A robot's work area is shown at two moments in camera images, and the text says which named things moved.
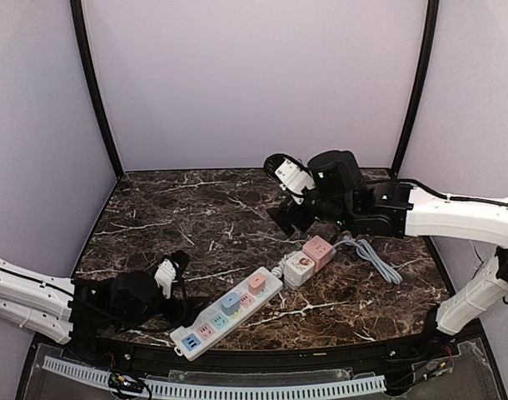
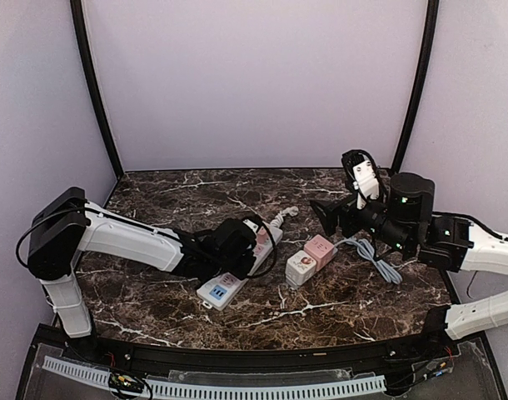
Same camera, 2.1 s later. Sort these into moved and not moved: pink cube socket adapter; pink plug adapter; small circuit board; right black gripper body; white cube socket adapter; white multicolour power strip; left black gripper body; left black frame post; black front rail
Moved: white multicolour power strip; left black gripper body; right black gripper body; pink plug adapter
Not moved: small circuit board; white cube socket adapter; pink cube socket adapter; black front rail; left black frame post
